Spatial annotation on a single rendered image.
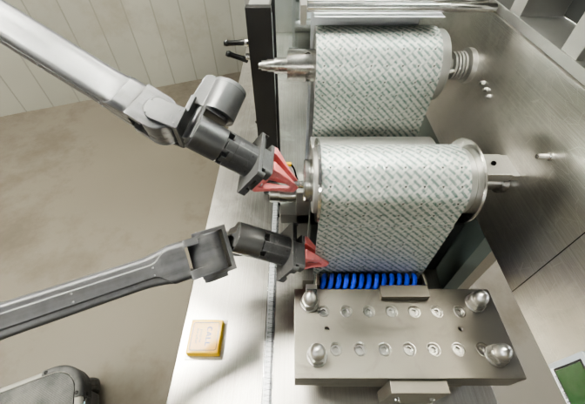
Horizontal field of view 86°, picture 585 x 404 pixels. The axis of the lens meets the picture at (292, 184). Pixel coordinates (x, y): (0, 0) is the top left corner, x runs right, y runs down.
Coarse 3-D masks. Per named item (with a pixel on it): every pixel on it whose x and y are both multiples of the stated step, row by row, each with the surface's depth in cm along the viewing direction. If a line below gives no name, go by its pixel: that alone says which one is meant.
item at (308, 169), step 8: (304, 160) 54; (312, 160) 53; (304, 168) 53; (312, 168) 52; (304, 176) 53; (312, 176) 51; (304, 184) 53; (312, 184) 51; (304, 192) 53; (312, 192) 52; (304, 200) 54; (312, 200) 54
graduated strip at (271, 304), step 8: (272, 208) 95; (272, 216) 93; (272, 224) 91; (272, 264) 82; (272, 272) 81; (272, 280) 79; (272, 288) 78; (272, 296) 77; (272, 304) 75; (272, 312) 74; (272, 320) 73; (272, 328) 72; (272, 336) 70; (272, 344) 69; (264, 352) 68; (272, 352) 68; (264, 360) 67; (272, 360) 67; (264, 368) 66; (272, 368) 66; (264, 376) 65; (272, 376) 65; (264, 384) 64; (264, 392) 63; (264, 400) 62
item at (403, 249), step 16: (320, 240) 58; (336, 240) 58; (352, 240) 58; (368, 240) 58; (384, 240) 58; (400, 240) 58; (416, 240) 58; (432, 240) 58; (320, 256) 62; (336, 256) 62; (352, 256) 62; (368, 256) 62; (384, 256) 62; (400, 256) 62; (416, 256) 62; (432, 256) 62; (320, 272) 67; (336, 272) 67; (352, 272) 67; (368, 272) 67; (384, 272) 67; (400, 272) 67; (416, 272) 67
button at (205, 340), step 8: (192, 320) 70; (200, 320) 70; (208, 320) 70; (216, 320) 70; (192, 328) 69; (200, 328) 69; (208, 328) 69; (216, 328) 69; (192, 336) 68; (200, 336) 68; (208, 336) 68; (216, 336) 68; (192, 344) 67; (200, 344) 67; (208, 344) 67; (216, 344) 67; (192, 352) 66; (200, 352) 66; (208, 352) 66; (216, 352) 66
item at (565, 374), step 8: (568, 368) 41; (576, 368) 40; (560, 376) 42; (568, 376) 41; (576, 376) 40; (584, 376) 39; (568, 384) 41; (576, 384) 40; (584, 384) 39; (568, 392) 41; (576, 392) 40; (584, 392) 39; (576, 400) 40; (584, 400) 39
